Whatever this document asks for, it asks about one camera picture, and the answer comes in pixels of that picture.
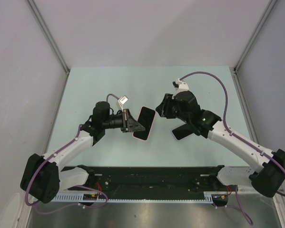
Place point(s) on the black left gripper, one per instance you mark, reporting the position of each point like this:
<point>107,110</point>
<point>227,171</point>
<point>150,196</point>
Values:
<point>129,124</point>

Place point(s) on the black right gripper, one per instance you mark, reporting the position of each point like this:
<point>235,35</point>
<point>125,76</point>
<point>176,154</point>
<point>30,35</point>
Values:
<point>163,109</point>

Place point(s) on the phone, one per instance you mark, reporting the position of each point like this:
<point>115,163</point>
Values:
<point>182,132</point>
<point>145,118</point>

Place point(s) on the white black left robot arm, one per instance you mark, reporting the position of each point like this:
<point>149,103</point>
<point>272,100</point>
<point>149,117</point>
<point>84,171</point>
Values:
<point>44,175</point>

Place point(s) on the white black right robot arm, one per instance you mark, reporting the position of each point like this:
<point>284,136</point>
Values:
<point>268,166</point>

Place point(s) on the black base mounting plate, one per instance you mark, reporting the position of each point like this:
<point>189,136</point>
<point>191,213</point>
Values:
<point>158,183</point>

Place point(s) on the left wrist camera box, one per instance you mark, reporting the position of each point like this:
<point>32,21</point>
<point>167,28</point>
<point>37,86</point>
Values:
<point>121,101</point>

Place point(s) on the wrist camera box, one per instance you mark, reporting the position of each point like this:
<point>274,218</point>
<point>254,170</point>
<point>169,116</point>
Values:
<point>121,101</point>
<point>180,86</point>

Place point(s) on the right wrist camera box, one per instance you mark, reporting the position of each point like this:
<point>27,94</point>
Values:
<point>180,86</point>

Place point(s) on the right aluminium table rail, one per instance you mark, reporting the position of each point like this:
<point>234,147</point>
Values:
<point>244,106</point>

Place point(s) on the left aluminium frame post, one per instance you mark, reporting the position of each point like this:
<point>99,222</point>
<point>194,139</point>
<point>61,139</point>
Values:
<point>47,34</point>

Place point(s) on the aluminium frame post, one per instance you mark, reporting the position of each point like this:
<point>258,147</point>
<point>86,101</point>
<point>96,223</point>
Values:
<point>47,34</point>
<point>256,32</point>

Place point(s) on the right aluminium frame post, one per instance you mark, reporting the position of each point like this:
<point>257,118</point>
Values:
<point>256,32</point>

